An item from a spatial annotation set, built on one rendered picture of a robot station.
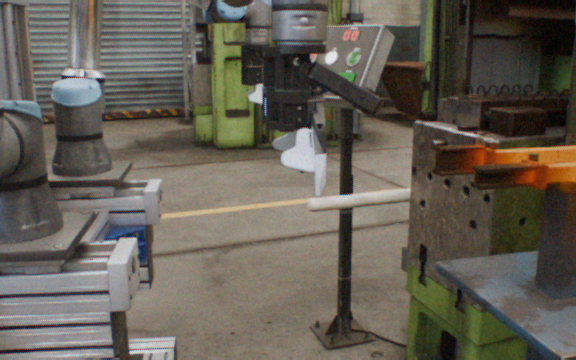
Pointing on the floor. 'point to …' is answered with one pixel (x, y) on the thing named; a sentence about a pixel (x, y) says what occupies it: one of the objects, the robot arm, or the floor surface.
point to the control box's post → (344, 214)
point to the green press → (228, 125)
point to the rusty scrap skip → (404, 87)
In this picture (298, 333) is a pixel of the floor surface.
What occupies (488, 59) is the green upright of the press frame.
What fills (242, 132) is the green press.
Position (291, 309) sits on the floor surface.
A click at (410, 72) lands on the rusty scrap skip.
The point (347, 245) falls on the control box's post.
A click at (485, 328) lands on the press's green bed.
